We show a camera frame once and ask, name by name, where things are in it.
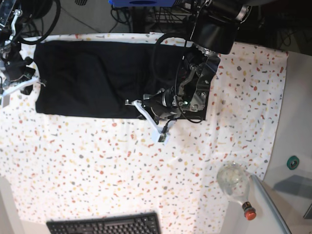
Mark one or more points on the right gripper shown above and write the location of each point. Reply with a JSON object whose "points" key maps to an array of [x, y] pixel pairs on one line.
{"points": [[17, 70]]}

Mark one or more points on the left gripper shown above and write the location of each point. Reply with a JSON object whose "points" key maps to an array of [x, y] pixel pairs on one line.
{"points": [[162, 104]]}

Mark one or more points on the black t-shirt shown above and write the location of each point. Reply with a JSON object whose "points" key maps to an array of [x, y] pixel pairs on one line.
{"points": [[93, 78]]}

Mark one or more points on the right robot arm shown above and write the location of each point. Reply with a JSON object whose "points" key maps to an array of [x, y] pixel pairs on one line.
{"points": [[15, 16]]}

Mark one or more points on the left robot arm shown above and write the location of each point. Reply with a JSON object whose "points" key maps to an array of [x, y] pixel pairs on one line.
{"points": [[214, 30]]}

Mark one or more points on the terrazzo patterned tablecloth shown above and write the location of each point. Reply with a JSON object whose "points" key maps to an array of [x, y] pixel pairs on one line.
{"points": [[76, 168]]}

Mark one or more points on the clear glass bottle orange cap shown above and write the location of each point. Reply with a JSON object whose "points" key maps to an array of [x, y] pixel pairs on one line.
{"points": [[234, 182]]}

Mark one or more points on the blue box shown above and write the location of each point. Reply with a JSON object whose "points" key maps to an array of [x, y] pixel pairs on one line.
{"points": [[143, 3]]}

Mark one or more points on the black keyboard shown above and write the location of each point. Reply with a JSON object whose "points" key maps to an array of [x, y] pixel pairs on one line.
{"points": [[146, 223]]}

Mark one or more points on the green tape roll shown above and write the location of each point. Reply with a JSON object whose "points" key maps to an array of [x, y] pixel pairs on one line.
{"points": [[293, 162]]}

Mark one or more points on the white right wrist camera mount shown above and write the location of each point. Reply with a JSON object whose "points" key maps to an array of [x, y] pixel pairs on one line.
{"points": [[5, 96]]}

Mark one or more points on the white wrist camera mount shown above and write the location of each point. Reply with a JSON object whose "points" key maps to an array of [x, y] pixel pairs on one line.
{"points": [[160, 134], [5, 96]]}

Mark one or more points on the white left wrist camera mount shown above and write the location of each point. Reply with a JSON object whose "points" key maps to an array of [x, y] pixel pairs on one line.
{"points": [[160, 134]]}

